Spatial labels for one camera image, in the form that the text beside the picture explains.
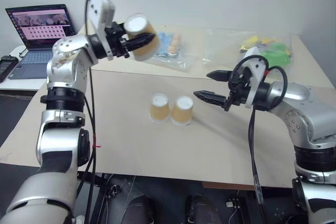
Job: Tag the black table frame bar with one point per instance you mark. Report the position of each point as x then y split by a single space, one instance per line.
93 180

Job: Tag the clear bag with blue items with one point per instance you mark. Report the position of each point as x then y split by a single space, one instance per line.
170 48

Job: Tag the clear bag with green items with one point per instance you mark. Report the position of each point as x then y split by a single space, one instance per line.
275 51

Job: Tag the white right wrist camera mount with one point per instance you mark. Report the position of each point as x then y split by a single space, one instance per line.
256 64

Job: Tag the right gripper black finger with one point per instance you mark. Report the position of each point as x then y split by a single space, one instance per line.
218 76
210 97

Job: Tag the black handheld device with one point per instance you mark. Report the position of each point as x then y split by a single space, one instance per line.
5 67

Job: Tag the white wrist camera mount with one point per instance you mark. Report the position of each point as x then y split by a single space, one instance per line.
256 64
98 9

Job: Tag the beige paper table cover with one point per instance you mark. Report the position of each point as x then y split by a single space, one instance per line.
168 145

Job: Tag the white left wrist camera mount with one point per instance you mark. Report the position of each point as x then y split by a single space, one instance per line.
98 9

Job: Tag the empty clear plastic bag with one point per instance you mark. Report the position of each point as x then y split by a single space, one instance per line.
220 48

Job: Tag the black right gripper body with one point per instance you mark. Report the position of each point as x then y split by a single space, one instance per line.
239 91

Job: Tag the grey open laptop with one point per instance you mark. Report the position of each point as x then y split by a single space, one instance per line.
39 37

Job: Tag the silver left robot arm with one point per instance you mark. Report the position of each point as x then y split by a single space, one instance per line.
65 72

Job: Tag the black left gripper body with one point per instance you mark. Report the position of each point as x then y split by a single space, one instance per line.
116 43

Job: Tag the white side table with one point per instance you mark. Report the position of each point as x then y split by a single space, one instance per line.
25 83

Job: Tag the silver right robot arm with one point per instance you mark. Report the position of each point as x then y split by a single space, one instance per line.
302 119

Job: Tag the tan paper cup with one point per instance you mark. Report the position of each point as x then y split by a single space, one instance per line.
181 112
158 110
143 51

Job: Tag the small white plug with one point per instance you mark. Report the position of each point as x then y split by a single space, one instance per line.
231 204

